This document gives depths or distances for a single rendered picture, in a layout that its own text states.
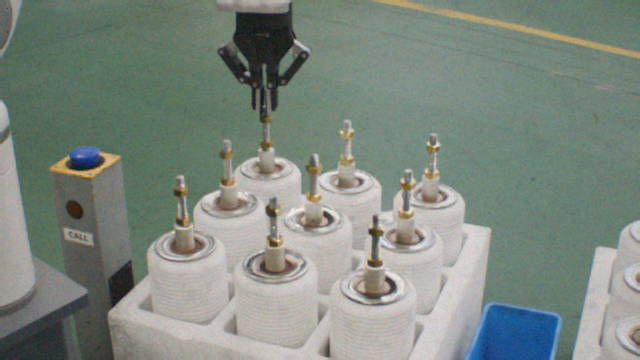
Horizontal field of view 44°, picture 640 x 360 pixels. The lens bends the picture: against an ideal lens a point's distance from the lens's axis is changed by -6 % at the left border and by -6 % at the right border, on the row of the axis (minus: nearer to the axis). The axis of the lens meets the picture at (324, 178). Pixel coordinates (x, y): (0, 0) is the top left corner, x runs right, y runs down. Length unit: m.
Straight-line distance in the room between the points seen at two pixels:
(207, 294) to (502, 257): 0.66
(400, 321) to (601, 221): 0.83
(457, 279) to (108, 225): 0.46
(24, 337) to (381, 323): 0.37
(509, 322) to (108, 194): 0.56
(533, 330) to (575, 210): 0.57
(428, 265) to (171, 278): 0.30
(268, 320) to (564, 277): 0.66
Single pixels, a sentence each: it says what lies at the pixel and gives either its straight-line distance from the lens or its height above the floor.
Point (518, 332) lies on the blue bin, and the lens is 1.17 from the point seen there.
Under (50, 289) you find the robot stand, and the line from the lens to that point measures 0.87.
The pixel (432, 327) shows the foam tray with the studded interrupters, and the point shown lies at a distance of 1.00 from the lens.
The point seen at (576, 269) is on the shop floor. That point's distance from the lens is 1.50.
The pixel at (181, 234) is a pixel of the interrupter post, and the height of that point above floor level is 0.27.
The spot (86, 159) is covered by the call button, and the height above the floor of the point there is 0.33.
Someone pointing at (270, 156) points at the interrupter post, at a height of 0.27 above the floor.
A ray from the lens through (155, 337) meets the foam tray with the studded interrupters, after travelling 1.01.
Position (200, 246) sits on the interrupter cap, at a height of 0.25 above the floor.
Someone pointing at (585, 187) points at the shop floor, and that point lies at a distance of 1.81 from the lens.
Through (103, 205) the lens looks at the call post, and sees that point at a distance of 1.10.
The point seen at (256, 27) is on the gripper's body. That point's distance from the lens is 1.09.
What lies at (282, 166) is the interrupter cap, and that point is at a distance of 1.20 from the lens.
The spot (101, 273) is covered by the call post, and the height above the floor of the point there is 0.17.
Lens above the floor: 0.76
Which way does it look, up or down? 26 degrees down
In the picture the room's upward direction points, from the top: straight up
